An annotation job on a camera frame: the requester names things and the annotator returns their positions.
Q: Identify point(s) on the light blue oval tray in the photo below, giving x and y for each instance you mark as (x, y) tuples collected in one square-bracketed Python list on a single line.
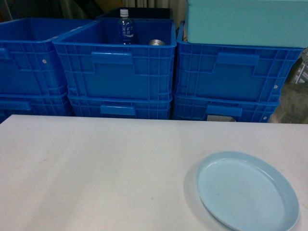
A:
[(246, 194)]

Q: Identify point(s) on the blue crate bottom right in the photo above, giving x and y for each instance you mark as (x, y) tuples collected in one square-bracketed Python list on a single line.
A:
[(197, 108)]

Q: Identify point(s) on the blue crate bottom middle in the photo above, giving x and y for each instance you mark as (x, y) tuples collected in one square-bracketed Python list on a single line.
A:
[(120, 108)]

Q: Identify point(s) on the silver metal can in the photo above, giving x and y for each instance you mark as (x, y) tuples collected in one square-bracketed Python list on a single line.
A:
[(156, 42)]

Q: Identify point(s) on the blue crate top middle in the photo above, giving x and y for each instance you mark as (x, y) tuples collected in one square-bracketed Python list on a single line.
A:
[(96, 64)]

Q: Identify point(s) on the clear water bottle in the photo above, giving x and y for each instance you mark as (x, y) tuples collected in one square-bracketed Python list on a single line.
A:
[(125, 28)]

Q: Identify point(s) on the dark blue rear crate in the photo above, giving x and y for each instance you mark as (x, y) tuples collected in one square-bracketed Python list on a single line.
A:
[(141, 13)]

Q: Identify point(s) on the blue crate top right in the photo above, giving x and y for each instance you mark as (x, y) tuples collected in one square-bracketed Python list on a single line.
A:
[(239, 73)]

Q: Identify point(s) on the blue crate top left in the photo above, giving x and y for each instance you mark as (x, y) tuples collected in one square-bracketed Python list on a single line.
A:
[(29, 64)]

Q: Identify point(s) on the blue crate bottom left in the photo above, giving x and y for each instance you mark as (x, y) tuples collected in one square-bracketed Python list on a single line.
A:
[(35, 105)]

